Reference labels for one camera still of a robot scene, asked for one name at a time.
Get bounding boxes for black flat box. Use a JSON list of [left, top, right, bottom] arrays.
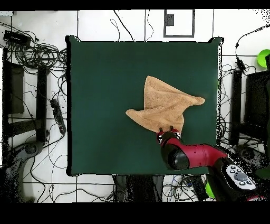
[[3, 30, 32, 46]]

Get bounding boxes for grey square floor frame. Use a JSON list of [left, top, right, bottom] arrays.
[[163, 9, 195, 39]]

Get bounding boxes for dark green table cloth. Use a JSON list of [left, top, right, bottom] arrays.
[[65, 35, 224, 177]]

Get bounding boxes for orange terry towel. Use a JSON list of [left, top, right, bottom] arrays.
[[125, 75, 206, 134]]

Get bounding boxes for black power strip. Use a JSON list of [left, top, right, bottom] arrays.
[[50, 99, 67, 134]]

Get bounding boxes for black power adapter with cable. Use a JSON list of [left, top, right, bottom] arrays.
[[234, 24, 270, 72]]

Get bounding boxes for dark green round object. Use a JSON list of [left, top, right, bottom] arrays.
[[254, 167, 270, 180]]

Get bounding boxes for tangled black cables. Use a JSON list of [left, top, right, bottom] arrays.
[[4, 31, 69, 73]]

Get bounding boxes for bright green round bowl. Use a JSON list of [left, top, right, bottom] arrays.
[[205, 181, 216, 199], [256, 49, 270, 69]]

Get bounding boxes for dark grey small plate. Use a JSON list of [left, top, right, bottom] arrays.
[[165, 13, 175, 26]]

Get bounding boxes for grey swivel base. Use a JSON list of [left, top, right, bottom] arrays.
[[233, 144, 269, 169], [4, 140, 46, 202]]

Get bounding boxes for black metal stand frame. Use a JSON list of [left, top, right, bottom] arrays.
[[2, 48, 51, 146], [229, 69, 270, 147]]

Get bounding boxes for black rectangular device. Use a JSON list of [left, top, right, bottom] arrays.
[[189, 175, 209, 202]]

